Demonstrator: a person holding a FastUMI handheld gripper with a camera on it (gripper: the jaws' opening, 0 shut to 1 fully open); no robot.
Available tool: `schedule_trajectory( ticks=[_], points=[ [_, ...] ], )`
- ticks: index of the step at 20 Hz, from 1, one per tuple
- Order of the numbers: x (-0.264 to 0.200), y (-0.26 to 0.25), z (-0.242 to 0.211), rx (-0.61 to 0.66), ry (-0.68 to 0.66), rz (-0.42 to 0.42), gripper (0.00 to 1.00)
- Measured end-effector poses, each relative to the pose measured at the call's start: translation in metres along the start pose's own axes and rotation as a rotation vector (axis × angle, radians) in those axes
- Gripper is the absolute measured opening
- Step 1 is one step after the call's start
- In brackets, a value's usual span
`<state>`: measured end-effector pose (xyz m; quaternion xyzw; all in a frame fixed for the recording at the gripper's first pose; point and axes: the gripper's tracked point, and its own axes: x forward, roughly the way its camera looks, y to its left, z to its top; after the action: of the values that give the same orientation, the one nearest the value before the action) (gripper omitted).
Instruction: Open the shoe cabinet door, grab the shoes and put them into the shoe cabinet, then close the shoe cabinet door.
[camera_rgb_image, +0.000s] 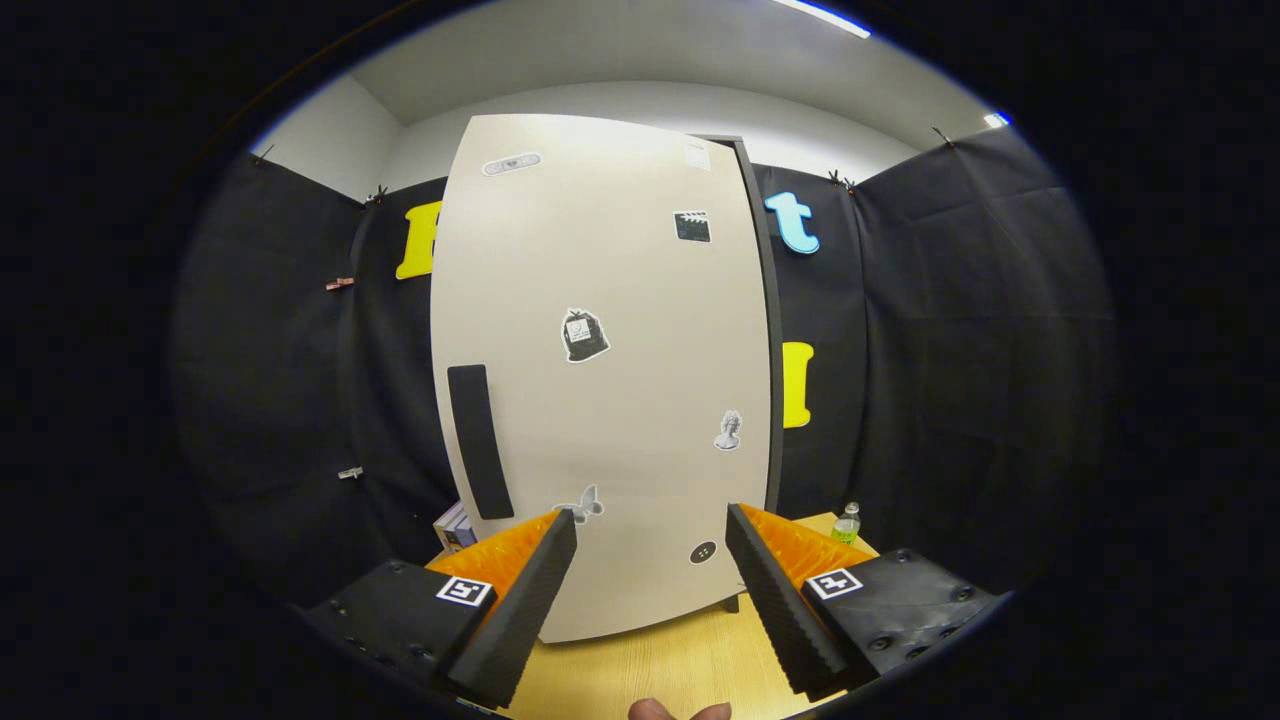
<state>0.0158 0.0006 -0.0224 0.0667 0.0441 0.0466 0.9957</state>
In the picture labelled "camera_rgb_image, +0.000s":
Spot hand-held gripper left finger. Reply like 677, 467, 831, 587
300, 508, 579, 709

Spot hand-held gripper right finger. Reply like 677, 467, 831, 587
725, 503, 1001, 701

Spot beige shoe cabinet door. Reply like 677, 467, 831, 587
430, 113, 773, 643

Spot black backdrop cloth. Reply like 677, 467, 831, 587
170, 125, 1116, 611

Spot dark grey shoe cabinet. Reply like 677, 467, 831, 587
700, 135, 786, 613

